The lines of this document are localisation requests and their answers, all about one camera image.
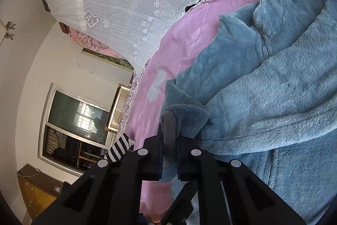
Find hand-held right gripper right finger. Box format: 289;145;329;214
179;135;307;225

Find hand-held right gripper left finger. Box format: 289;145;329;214
32;122;163;225

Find grey fleece towel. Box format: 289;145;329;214
160;0;337;225

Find white knit garment black stripes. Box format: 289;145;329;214
104;133;136;163

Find gold patterned blanket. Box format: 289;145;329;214
82;47;134;72

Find pink bed sheet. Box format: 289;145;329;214
130;0;332;215

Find yellow wooden cabinet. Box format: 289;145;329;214
17;164;71;220

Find pink patterned blanket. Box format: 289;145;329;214
69;28;111;51

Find cream wooden bed frame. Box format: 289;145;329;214
105;84;132;133

